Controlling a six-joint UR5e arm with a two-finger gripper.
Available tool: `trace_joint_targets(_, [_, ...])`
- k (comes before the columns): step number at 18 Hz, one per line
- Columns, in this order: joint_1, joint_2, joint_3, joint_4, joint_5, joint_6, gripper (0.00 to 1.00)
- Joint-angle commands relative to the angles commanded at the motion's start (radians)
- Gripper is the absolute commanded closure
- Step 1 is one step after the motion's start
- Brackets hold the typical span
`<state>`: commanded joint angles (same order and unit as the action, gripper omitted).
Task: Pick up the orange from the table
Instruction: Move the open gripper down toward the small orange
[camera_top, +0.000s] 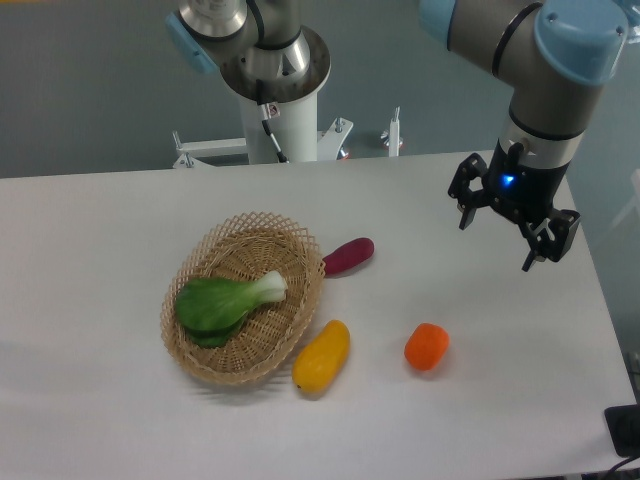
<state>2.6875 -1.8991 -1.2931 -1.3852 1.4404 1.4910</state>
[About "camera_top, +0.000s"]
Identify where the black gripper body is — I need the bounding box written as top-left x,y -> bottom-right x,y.
481,143 -> 569,226

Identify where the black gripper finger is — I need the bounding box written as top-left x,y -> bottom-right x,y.
447,153 -> 489,230
519,208 -> 581,272

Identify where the orange fruit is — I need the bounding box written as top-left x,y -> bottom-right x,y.
404,323 -> 450,371

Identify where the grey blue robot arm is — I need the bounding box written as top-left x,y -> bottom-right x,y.
165,1 -> 628,264

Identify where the purple sweet potato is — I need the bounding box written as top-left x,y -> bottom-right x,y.
323,237 -> 375,276

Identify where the black device at edge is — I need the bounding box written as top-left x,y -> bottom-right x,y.
604,404 -> 639,457

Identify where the woven wicker basket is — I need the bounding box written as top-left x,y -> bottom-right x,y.
161,212 -> 324,385

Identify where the yellow mango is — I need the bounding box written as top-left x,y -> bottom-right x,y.
292,320 -> 351,395

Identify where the green bok choy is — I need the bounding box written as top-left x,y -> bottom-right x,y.
174,271 -> 288,348

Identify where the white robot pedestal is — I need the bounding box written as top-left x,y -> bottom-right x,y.
171,94 -> 406,169

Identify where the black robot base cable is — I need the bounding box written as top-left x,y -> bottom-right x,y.
255,79 -> 290,164

